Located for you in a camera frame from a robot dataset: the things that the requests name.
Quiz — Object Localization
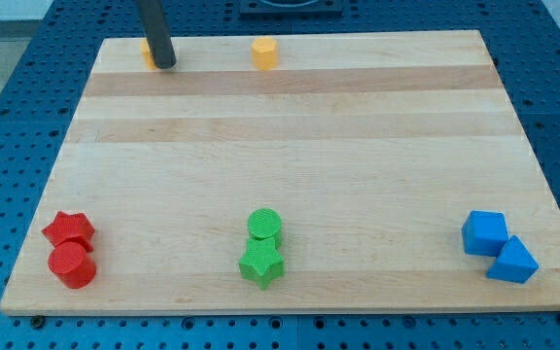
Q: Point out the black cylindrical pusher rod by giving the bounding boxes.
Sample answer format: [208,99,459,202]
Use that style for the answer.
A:
[135,0,177,69]

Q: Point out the green cylinder block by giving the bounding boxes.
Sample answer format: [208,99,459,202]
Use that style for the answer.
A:
[247,208,283,248]

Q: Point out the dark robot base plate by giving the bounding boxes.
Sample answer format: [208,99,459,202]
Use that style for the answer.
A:
[239,0,344,17]

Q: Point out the wooden board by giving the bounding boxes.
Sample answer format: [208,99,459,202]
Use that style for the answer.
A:
[0,30,560,316]

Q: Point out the green star block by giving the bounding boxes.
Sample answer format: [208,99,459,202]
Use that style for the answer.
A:
[238,238,284,291]

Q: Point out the red cylinder block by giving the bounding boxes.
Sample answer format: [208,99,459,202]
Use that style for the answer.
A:
[48,242,96,289]

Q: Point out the blue cube block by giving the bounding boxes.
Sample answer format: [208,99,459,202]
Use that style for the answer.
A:
[462,210,508,257]

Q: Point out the red star block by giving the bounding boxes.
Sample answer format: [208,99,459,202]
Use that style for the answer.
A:
[42,211,95,252]

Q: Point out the blue triangle block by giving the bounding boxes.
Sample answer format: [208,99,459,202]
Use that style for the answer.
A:
[486,235,539,284]

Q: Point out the yellow block behind rod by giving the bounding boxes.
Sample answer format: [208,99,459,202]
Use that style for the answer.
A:
[140,39,157,70]

